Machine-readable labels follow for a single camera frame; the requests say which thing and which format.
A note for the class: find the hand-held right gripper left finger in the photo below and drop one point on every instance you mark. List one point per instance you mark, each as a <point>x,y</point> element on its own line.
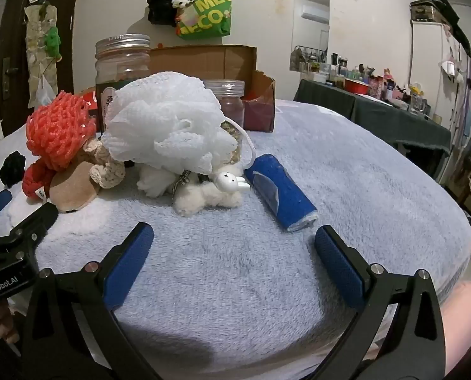
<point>128,261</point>

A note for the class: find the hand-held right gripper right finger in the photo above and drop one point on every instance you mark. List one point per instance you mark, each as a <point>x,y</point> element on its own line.
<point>338,263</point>

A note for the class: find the black yarn ball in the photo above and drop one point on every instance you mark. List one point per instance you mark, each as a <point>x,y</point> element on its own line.
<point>13,168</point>

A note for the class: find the red knitted yarn item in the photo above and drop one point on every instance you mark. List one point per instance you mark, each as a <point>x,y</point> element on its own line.
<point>35,180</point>

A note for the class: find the round brown powder puff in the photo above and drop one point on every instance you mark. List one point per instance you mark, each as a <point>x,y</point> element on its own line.
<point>71,190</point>

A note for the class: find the white fluffy cloth roll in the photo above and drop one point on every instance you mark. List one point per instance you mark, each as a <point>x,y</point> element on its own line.
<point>154,182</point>

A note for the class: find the beige crochet item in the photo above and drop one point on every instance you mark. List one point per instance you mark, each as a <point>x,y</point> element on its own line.
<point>104,174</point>

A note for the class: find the blue towel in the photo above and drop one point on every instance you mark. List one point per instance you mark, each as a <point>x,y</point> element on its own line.
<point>283,194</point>

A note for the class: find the white fluffy bunny plush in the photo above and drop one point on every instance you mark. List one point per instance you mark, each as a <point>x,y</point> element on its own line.
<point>203,198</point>

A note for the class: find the orange mesh bath pouf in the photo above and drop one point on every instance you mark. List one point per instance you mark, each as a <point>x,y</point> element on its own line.
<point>57,126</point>

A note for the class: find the white mesh bath pouf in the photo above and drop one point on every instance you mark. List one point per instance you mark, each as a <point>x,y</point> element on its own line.
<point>168,126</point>

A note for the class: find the cardboard box with red lining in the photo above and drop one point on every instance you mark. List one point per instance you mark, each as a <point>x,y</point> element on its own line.
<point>219,61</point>

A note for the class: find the person's left hand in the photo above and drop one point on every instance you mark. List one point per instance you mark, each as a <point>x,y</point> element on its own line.
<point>6,322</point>

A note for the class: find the light blue fleece blanket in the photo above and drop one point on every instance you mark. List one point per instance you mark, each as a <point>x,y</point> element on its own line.
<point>227,277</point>

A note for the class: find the dark brown door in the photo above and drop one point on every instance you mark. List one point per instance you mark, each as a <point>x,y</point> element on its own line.
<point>13,87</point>

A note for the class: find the pink cloth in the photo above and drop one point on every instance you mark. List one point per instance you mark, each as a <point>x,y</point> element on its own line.
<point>465,316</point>

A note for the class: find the dark green covered table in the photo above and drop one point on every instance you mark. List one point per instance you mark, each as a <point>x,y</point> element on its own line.
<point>397,126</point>

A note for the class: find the door hanging with green plush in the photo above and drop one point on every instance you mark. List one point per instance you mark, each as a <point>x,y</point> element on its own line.
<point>41,55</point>

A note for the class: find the red bowl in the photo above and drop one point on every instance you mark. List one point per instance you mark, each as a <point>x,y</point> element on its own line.
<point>356,86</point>

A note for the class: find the side table with bottles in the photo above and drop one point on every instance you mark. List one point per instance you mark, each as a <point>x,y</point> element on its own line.
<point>382,85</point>

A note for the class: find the large glass tea jar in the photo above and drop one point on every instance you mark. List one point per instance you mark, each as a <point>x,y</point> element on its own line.
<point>120,63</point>

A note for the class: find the small clear plastic jar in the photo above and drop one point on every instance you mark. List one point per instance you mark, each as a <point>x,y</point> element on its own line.
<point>231,103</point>

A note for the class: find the white cabinet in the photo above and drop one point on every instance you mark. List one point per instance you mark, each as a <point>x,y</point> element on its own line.
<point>425,67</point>

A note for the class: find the green tote bag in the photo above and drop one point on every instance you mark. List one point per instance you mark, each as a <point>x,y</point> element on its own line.
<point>207,16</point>

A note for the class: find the brown case on cabinet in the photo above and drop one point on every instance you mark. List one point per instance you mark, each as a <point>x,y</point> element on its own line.
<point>421,10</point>

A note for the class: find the black clothing on cabinet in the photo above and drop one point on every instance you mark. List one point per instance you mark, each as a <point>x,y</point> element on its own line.
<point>451,16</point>

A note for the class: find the wall mirror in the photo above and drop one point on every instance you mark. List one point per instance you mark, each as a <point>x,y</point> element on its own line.
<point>310,19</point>

